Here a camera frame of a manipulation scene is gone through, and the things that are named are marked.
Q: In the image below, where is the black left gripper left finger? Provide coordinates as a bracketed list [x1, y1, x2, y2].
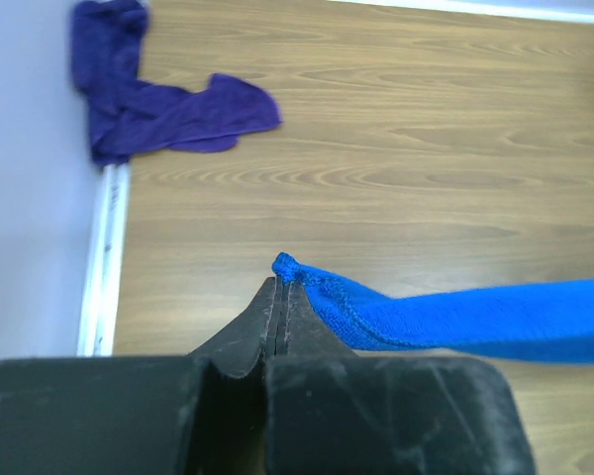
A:
[0, 278, 282, 474]

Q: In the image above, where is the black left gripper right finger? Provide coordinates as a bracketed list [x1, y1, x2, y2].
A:
[264, 281, 536, 474]

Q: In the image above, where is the blue towel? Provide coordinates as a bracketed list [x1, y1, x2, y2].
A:
[272, 253, 594, 364]

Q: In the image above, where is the purple towel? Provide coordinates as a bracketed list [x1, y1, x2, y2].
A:
[70, 1, 281, 166]

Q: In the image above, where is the aluminium table edge rail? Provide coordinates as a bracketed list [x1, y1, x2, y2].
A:
[77, 163, 131, 357]

